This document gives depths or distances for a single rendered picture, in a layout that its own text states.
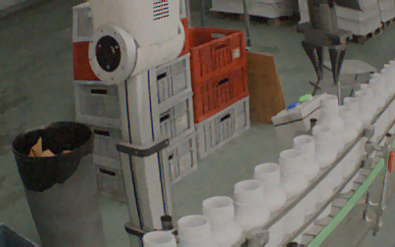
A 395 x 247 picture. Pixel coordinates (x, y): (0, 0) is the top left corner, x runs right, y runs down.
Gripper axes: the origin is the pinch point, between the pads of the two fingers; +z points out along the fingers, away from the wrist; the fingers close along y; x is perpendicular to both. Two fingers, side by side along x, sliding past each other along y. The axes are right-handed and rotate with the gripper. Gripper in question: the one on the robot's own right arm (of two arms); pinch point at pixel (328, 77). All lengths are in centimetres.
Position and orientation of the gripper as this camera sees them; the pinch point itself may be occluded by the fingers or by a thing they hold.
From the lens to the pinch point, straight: 108.7
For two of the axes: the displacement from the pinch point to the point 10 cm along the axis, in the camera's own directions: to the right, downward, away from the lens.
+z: 0.5, 9.4, 3.4
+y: 8.1, 1.6, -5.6
